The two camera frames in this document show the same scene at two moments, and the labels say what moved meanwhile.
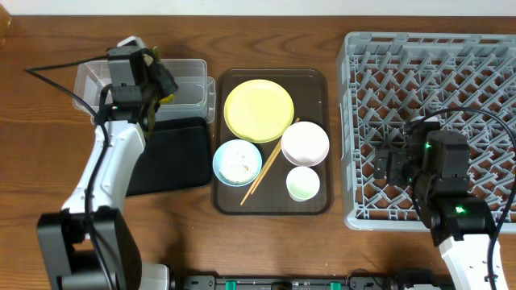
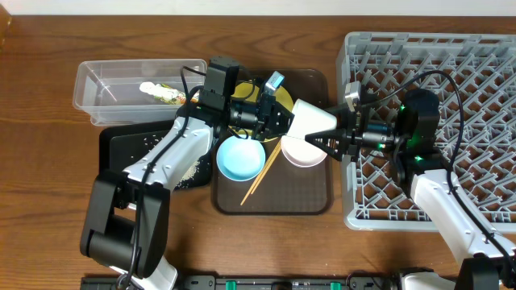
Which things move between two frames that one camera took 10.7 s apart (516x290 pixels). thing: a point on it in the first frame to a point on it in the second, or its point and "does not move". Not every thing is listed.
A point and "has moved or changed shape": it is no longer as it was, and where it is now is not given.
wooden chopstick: (260, 172) does not move
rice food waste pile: (238, 163) to (189, 176)
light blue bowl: (237, 163) has moved or changed shape
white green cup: (302, 184) to (310, 118)
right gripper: (398, 159) to (351, 134)
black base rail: (354, 282) does not move
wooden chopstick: (273, 155) does not move
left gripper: (162, 80) to (265, 117)
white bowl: (305, 143) does not move
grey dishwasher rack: (386, 80) does not move
